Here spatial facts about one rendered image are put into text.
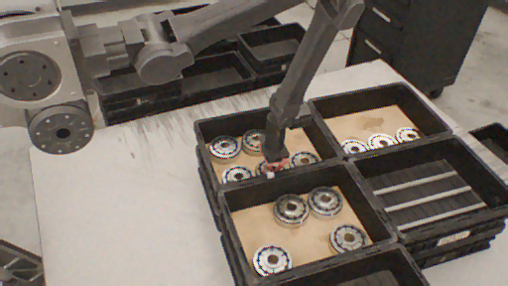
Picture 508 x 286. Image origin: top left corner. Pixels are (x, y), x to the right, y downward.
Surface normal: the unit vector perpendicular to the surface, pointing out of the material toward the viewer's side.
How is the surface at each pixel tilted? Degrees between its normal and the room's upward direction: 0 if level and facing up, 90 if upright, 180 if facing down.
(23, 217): 0
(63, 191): 0
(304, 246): 0
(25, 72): 90
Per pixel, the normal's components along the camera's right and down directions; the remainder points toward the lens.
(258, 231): 0.04, -0.73
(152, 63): 0.40, 0.82
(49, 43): 0.43, 0.64
